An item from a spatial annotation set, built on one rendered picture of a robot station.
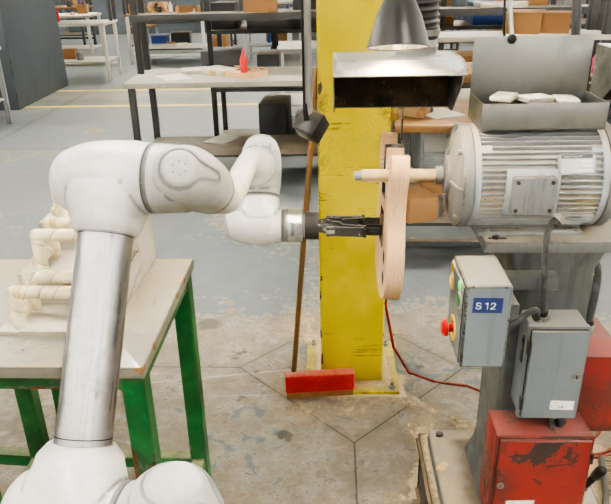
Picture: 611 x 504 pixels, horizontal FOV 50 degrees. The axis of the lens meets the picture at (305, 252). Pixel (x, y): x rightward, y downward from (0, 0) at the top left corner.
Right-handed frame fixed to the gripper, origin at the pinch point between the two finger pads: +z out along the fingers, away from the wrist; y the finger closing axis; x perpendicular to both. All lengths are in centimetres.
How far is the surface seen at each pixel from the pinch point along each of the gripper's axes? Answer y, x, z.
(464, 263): 30.5, -0.3, 16.4
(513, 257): 17.0, -3.1, 31.0
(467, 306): 41.0, -6.4, 15.4
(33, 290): 28, -9, -83
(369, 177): 9.9, 15.0, -3.9
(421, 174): 9.9, 15.8, 8.8
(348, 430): -63, -102, -5
